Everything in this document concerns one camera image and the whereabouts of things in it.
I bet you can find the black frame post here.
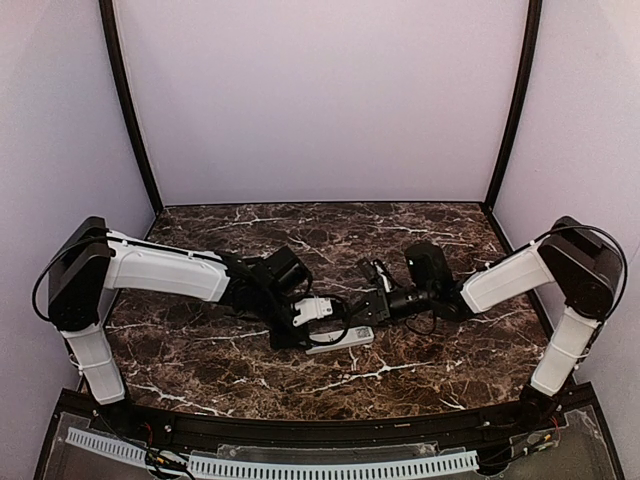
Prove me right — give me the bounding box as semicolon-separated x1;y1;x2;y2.
484;0;543;211
98;0;164;216

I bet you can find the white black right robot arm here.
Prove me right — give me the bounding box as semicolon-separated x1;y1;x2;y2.
351;216;628;397

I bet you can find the black left frame post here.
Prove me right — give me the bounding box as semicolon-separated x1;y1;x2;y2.
98;0;164;216

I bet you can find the white slotted cable duct centre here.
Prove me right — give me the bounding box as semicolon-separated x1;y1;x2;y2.
188;451;479;480

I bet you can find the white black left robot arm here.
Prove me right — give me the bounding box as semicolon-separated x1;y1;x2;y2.
38;216;311;405

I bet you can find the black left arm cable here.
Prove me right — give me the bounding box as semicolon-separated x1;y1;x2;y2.
279;294;352;346

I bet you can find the white slotted cable duct left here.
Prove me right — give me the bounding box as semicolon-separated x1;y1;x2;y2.
65;427;146;467

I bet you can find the white remote control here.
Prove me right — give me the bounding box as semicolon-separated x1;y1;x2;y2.
305;326;374;355

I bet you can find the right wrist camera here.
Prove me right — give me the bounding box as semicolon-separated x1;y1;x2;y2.
356;258;398;293

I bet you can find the black front rail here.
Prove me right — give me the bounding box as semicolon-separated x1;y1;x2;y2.
133;405;524;449

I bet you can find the black right frame post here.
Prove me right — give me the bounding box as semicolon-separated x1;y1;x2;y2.
484;0;543;211

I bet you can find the white slotted cable duct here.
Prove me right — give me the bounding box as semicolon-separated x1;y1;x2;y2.
188;451;479;480
65;427;146;467

